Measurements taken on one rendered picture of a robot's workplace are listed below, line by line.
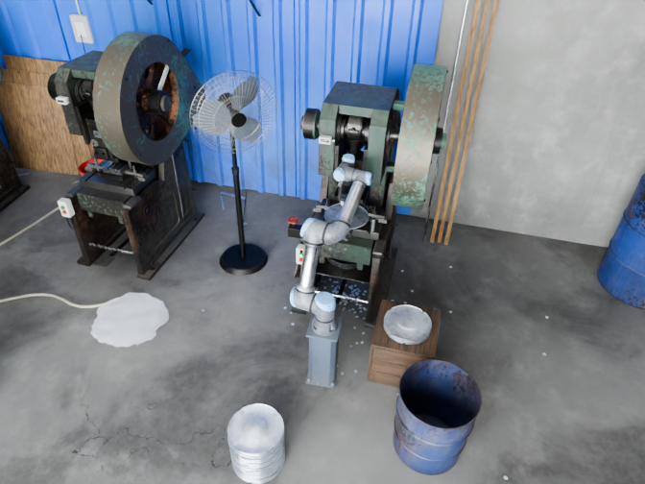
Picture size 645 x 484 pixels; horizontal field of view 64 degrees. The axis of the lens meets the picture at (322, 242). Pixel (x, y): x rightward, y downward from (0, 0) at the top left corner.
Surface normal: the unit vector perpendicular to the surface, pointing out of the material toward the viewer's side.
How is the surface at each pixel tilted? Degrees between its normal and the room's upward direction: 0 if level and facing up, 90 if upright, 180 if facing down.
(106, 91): 62
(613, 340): 0
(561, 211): 90
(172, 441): 0
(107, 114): 79
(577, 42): 90
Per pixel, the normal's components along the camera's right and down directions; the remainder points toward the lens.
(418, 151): -0.23, 0.34
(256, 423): 0.03, -0.79
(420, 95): -0.11, -0.37
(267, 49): -0.25, 0.59
